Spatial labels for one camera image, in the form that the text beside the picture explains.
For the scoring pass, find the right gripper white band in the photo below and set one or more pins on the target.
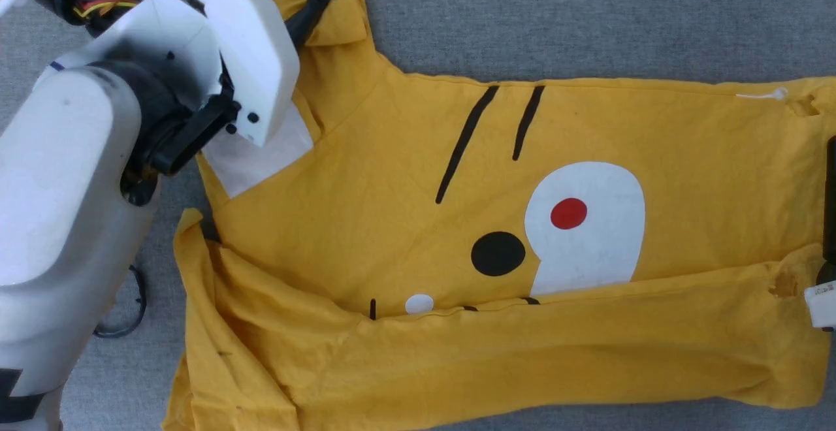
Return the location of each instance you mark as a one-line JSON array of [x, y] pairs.
[[824, 305]]

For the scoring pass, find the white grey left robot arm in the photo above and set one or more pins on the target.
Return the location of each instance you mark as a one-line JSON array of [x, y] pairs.
[[59, 189]]

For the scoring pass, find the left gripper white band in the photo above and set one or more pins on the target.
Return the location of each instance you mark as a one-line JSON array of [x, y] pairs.
[[251, 59]]

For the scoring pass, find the white plastic tag fastener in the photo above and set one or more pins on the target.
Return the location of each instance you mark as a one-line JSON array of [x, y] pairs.
[[764, 95]]

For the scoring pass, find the yellow cartoon print T-shirt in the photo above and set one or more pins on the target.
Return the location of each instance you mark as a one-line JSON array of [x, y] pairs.
[[392, 366]]

